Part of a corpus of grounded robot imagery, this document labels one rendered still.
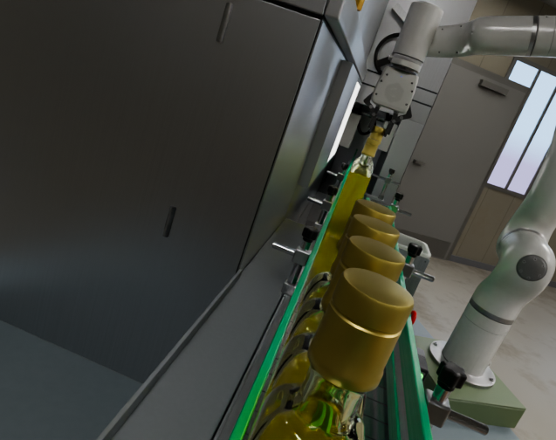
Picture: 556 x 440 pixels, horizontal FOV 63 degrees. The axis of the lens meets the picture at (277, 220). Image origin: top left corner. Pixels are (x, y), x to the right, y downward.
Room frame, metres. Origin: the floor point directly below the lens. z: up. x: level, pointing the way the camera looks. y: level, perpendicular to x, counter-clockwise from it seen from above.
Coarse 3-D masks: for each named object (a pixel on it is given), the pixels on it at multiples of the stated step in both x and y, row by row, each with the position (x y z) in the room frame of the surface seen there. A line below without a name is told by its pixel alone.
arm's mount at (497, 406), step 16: (416, 336) 1.25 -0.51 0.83; (432, 368) 1.10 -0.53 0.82; (432, 384) 1.05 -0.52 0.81; (464, 384) 1.08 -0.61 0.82; (496, 384) 1.14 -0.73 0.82; (464, 400) 1.01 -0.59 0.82; (480, 400) 1.04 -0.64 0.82; (496, 400) 1.06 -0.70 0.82; (512, 400) 1.09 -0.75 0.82; (480, 416) 1.04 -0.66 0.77; (496, 416) 1.05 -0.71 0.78; (512, 416) 1.07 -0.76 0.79
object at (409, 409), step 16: (400, 336) 0.61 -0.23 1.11; (400, 352) 0.57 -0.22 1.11; (416, 352) 0.53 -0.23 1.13; (400, 368) 0.55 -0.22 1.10; (416, 368) 0.49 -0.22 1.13; (400, 384) 0.52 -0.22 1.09; (416, 384) 0.46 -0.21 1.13; (400, 400) 0.49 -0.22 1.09; (416, 400) 0.43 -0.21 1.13; (400, 416) 0.46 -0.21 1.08; (416, 416) 0.41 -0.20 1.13; (400, 432) 0.44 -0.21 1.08; (416, 432) 0.39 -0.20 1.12
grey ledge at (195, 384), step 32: (288, 224) 1.16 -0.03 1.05; (256, 256) 0.87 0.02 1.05; (288, 256) 0.94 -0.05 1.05; (224, 288) 0.65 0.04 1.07; (256, 288) 0.73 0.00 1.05; (224, 320) 0.59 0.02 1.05; (256, 320) 0.62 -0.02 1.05; (192, 352) 0.50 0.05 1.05; (224, 352) 0.52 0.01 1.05; (160, 384) 0.42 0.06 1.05; (192, 384) 0.44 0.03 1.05; (224, 384) 0.46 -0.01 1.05; (128, 416) 0.36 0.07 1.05; (160, 416) 0.38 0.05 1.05; (192, 416) 0.39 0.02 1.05
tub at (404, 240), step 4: (400, 236) 1.67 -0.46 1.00; (404, 236) 1.67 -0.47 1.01; (400, 240) 1.67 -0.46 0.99; (404, 240) 1.67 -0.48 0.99; (408, 240) 1.67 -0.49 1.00; (412, 240) 1.67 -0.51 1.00; (416, 240) 1.66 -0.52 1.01; (400, 244) 1.51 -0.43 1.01; (404, 244) 1.67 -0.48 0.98; (420, 244) 1.66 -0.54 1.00; (424, 244) 1.64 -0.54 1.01; (404, 248) 1.51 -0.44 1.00; (424, 248) 1.61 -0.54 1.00; (428, 248) 1.60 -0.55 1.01; (424, 252) 1.58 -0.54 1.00; (428, 252) 1.54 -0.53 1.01; (424, 256) 1.50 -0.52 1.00; (428, 256) 1.51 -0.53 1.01
